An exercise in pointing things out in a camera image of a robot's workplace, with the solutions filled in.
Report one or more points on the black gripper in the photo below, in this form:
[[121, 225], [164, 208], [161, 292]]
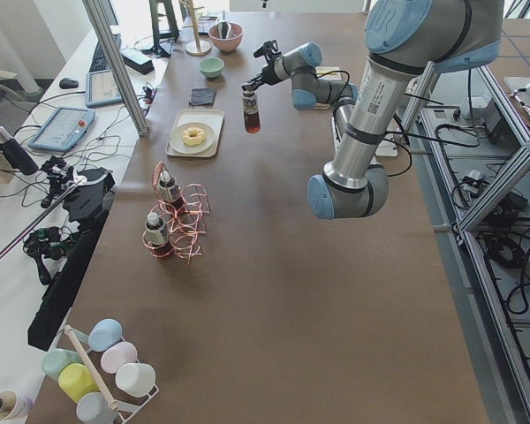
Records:
[[262, 76]]

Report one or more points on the tea bottle with white cap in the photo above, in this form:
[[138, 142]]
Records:
[[251, 113]]

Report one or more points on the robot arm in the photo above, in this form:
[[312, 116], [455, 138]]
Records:
[[402, 37], [318, 84]]

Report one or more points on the beige tray with bunny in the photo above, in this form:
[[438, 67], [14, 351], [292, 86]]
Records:
[[210, 117]]

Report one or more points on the tea bottle in rack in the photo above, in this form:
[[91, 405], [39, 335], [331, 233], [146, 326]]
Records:
[[169, 194], [156, 236]]

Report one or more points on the green bowl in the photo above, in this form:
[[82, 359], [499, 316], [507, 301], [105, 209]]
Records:
[[211, 67]]

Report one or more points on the pink bowl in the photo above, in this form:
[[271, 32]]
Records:
[[231, 41]]

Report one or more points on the grey folded cloth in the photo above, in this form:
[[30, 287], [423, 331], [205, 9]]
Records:
[[202, 96]]

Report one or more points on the wooden stand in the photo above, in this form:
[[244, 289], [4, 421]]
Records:
[[198, 47]]

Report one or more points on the steel scoop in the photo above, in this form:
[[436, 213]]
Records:
[[225, 30]]

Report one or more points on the yellow glazed donut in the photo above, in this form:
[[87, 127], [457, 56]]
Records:
[[193, 136]]

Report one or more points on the white plate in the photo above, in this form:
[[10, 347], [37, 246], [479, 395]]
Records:
[[179, 146]]

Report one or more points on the blue teach pendant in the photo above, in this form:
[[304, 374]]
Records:
[[101, 89], [63, 130]]

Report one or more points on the black keyboard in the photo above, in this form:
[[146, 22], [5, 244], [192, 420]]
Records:
[[99, 60]]

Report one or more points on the black mouse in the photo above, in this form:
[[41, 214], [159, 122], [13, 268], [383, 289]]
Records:
[[68, 83]]

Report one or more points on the blue cup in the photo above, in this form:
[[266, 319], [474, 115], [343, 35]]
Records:
[[104, 334]]

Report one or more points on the pink cup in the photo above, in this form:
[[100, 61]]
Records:
[[118, 355]]

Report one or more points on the white cup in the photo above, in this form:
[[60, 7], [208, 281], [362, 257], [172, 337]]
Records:
[[136, 379]]

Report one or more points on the green cup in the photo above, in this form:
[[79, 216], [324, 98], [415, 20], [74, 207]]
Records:
[[56, 360]]

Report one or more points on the yellow cup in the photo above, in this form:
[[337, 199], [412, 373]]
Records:
[[76, 381]]

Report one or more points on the grey cup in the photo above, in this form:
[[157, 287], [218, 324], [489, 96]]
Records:
[[93, 409]]

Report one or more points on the paper cup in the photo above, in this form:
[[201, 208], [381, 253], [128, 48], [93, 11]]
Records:
[[14, 406]]

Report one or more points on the copper wire bottle rack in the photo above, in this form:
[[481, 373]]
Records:
[[185, 231]]

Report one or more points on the aluminium frame post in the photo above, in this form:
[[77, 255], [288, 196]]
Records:
[[99, 21]]

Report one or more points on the white wire cup rack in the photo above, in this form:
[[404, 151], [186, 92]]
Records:
[[112, 384]]

